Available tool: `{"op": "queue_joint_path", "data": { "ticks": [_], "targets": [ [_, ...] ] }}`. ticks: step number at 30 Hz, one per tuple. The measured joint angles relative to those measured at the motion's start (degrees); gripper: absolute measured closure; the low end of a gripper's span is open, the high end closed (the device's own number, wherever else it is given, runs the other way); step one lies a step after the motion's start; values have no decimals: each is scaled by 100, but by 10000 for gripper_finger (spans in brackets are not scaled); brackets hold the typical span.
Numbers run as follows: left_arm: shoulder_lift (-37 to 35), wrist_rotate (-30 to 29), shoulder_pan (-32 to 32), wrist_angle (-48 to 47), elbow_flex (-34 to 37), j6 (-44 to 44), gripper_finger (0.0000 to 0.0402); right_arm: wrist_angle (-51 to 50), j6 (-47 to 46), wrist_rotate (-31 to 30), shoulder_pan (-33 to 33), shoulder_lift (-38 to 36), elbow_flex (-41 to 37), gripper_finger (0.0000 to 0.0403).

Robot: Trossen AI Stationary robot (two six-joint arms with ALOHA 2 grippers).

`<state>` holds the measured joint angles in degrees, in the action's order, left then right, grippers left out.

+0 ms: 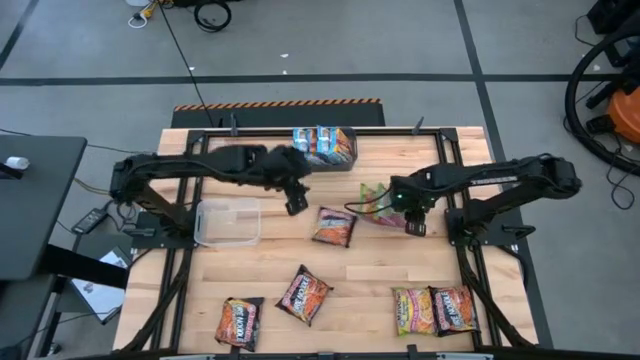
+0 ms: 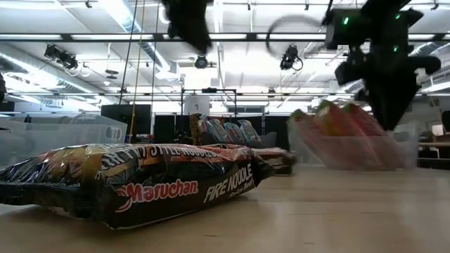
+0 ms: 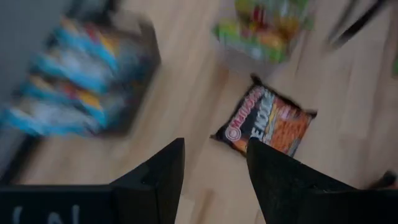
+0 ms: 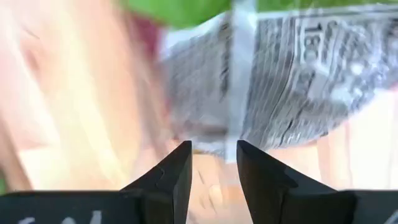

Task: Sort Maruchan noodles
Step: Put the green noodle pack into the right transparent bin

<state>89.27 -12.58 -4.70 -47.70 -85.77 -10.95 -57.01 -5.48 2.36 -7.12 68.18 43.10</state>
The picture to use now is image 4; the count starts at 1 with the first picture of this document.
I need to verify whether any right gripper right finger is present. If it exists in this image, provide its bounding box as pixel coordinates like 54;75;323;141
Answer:
236;139;357;224

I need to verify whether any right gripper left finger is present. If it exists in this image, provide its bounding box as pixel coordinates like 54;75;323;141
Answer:
119;140;193;224

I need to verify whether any green Maruchan ramen pack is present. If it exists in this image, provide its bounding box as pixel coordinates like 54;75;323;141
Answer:
123;0;398;163

